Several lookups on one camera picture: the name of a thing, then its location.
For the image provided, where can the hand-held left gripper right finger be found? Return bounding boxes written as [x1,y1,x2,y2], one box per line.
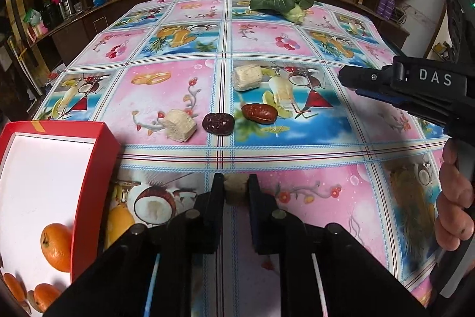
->
[248,174,427,317]

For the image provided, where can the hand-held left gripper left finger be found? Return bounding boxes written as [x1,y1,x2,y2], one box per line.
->
[42,173,227,317]

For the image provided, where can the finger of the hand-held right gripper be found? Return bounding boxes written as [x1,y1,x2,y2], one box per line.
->
[338,64,395,92]
[354,89,447,125]

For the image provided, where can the beige round crumbly chunk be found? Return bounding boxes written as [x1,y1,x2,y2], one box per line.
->
[224,174,250,205]

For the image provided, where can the dark red wrinkled date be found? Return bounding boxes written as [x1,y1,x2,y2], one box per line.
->
[202,112,234,135]

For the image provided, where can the white angular fibrous chunk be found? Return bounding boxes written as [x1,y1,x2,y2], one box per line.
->
[163,109,197,144]

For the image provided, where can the glossy red date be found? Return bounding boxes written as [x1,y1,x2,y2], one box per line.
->
[241,102,278,124]

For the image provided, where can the white cylindrical fibrous chunk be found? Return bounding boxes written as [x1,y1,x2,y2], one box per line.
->
[232,64,263,92]

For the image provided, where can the red cardboard box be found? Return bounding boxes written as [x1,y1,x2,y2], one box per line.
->
[0,120,121,317]

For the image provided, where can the person's right hand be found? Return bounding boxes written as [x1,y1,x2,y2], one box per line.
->
[434,141,475,253]

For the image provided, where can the metal shoe rack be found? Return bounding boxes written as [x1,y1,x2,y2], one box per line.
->
[432,42,455,59]

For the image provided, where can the purple bottles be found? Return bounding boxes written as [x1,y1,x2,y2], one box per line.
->
[376,0,396,18]

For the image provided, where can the fruit print tablecloth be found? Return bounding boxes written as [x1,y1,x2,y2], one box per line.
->
[28,0,457,317]

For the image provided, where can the black kettle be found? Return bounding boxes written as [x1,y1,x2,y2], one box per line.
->
[40,3,63,30]

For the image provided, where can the green snack packet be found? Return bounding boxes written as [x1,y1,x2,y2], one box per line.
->
[22,9,43,29]

